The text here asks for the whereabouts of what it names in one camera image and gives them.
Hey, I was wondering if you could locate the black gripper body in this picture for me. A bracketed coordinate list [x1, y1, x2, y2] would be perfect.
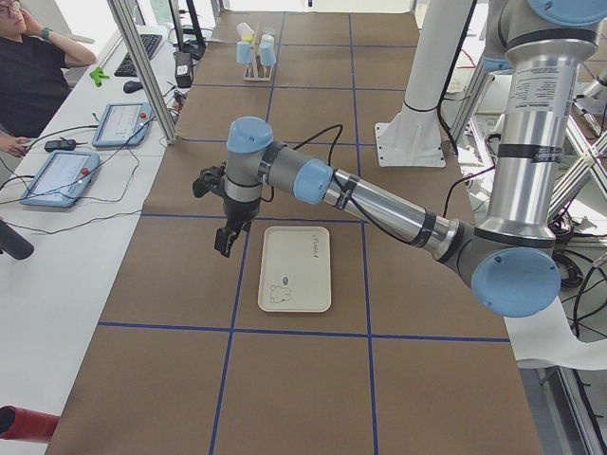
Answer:
[192, 164, 261, 232]

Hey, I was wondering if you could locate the light blue plastic cup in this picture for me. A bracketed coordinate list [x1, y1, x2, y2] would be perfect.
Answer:
[236, 41, 253, 64]

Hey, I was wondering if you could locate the pink plastic cup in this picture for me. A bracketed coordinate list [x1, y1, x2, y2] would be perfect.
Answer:
[236, 22, 254, 39]

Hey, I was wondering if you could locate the operator left hand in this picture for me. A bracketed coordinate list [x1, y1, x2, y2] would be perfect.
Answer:
[0, 136, 31, 157]

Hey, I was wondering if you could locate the operator right hand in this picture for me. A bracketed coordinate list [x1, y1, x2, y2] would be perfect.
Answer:
[21, 9, 46, 38]

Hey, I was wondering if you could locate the cream plastic tray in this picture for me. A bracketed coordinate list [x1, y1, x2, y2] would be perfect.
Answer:
[258, 226, 331, 313]

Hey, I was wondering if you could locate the far blue teach pendant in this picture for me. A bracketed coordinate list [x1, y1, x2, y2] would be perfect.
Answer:
[92, 102, 153, 149]

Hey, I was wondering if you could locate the blue teach pendant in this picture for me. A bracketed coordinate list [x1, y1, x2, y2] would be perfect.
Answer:
[92, 102, 153, 149]
[19, 151, 101, 209]

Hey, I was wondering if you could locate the black box with label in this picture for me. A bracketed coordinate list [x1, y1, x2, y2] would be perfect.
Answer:
[173, 51, 193, 88]

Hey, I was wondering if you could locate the black computer mouse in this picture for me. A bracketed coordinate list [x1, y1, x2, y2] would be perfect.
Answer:
[122, 81, 142, 94]

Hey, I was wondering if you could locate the near blue teach pendant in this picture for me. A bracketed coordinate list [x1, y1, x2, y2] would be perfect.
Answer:
[19, 151, 101, 209]

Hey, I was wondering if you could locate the black monitor stand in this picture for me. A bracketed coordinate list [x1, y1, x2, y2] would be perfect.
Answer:
[168, 0, 207, 61]

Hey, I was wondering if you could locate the black keyboard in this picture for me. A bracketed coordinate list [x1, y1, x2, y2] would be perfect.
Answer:
[113, 33, 163, 78]

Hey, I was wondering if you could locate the black handheld device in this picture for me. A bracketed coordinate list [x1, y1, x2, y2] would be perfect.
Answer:
[44, 139, 77, 153]

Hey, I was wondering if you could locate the green plastic clamp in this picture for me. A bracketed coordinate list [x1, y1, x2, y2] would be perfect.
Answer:
[89, 67, 109, 87]

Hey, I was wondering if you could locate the seated operator in black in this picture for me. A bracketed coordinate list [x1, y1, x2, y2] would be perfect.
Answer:
[1, 1, 96, 139]

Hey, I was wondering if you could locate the red cylinder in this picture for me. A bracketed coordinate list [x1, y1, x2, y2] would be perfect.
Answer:
[1, 406, 60, 444]

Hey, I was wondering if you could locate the white wire cup rack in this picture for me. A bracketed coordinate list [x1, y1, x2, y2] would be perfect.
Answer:
[243, 26, 276, 82]

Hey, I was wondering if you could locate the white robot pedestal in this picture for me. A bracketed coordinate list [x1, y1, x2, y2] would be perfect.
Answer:
[375, 0, 476, 168]

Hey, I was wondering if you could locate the aluminium frame post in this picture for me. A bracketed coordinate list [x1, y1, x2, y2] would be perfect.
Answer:
[107, 0, 176, 145]

